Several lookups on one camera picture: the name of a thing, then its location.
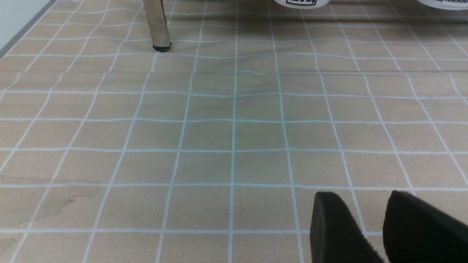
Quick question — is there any navy canvas sneaker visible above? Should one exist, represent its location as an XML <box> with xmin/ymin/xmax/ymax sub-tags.
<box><xmin>418</xmin><ymin>0</ymin><xmax>468</xmax><ymax>11</ymax></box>
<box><xmin>274</xmin><ymin>0</ymin><xmax>330</xmax><ymax>9</ymax></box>

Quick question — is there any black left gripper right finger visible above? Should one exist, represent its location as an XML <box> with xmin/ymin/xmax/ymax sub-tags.
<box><xmin>382</xmin><ymin>190</ymin><xmax>468</xmax><ymax>263</ymax></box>

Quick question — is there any metal shoe rack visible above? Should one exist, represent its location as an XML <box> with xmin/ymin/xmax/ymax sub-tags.
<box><xmin>143</xmin><ymin>0</ymin><xmax>171</xmax><ymax>52</ymax></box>

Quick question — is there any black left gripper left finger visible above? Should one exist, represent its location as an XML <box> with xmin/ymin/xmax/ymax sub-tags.
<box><xmin>310</xmin><ymin>192</ymin><xmax>384</xmax><ymax>263</ymax></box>

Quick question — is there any navy canvas sneaker left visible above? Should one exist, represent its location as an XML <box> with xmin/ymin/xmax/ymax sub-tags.
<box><xmin>274</xmin><ymin>0</ymin><xmax>330</xmax><ymax>9</ymax></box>

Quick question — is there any navy canvas sneaker right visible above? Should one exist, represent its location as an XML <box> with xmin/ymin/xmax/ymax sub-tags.
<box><xmin>418</xmin><ymin>0</ymin><xmax>468</xmax><ymax>11</ymax></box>

